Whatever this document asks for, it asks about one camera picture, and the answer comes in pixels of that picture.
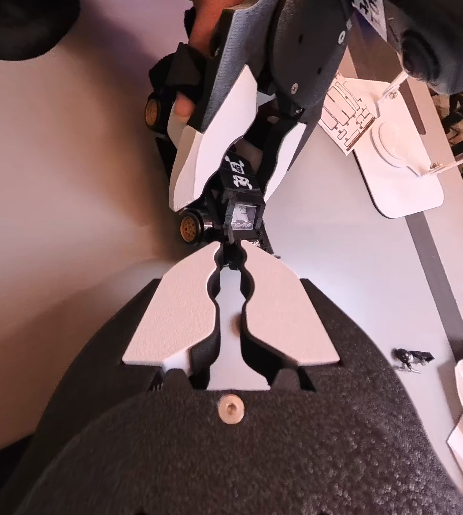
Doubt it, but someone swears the small black lego piece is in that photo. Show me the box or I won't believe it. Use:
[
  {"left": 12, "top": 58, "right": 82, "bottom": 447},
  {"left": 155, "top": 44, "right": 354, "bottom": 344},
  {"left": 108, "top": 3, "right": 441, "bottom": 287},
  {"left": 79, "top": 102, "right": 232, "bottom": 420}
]
[{"left": 392, "top": 348, "right": 435, "bottom": 372}]

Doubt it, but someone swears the white booklet stand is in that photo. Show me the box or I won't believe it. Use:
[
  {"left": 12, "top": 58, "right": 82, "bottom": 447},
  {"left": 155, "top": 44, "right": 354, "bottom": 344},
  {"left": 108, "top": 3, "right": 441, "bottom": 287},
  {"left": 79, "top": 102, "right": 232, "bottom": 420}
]
[{"left": 352, "top": 69, "right": 463, "bottom": 219}]

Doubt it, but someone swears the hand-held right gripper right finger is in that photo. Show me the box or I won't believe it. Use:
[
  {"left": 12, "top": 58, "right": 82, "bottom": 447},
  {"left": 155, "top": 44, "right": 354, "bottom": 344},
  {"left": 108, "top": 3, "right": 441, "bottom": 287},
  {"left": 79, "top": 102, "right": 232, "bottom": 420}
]
[{"left": 240, "top": 242, "right": 340, "bottom": 375}]

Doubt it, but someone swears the white sticker sheet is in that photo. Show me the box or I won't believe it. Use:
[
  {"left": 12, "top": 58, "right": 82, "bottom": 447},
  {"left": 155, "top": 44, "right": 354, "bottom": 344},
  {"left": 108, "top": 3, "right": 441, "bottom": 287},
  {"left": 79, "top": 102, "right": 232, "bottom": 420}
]
[{"left": 318, "top": 74, "right": 377, "bottom": 153}]

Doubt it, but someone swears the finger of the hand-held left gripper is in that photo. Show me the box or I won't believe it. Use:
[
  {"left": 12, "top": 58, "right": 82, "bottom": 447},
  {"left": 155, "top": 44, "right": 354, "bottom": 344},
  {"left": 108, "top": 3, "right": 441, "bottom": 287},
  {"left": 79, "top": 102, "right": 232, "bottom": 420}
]
[
  {"left": 260, "top": 121, "right": 307, "bottom": 202},
  {"left": 170, "top": 65, "right": 258, "bottom": 211}
]

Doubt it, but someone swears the black dimpled wrist rest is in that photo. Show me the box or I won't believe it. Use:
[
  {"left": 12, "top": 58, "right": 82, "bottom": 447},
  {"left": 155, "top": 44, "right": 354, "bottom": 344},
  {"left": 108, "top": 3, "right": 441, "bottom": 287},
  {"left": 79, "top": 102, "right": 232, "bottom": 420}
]
[{"left": 0, "top": 0, "right": 81, "bottom": 61}]

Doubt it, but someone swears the black lego wheel gold hub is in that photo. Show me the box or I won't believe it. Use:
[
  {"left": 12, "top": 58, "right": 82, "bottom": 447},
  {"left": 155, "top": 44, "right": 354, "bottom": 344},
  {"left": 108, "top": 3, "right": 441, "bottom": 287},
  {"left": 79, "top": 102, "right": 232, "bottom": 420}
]
[
  {"left": 143, "top": 95, "right": 168, "bottom": 129},
  {"left": 179, "top": 214, "right": 209, "bottom": 244}
]

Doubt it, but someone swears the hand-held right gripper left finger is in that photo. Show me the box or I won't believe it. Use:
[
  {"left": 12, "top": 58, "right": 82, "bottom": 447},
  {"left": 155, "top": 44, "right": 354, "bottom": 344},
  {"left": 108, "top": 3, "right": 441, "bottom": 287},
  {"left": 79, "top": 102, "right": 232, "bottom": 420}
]
[{"left": 123, "top": 242, "right": 222, "bottom": 375}]

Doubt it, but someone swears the person's left hand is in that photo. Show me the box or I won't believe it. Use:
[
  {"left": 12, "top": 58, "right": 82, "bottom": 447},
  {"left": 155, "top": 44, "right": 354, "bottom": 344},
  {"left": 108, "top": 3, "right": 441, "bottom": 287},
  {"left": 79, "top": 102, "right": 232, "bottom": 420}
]
[{"left": 167, "top": 0, "right": 240, "bottom": 133}]

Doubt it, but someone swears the black lego car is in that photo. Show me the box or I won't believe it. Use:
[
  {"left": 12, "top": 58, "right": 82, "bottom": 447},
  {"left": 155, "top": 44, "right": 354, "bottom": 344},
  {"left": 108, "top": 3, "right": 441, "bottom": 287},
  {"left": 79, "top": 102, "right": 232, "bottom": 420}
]
[{"left": 143, "top": 93, "right": 279, "bottom": 262}]

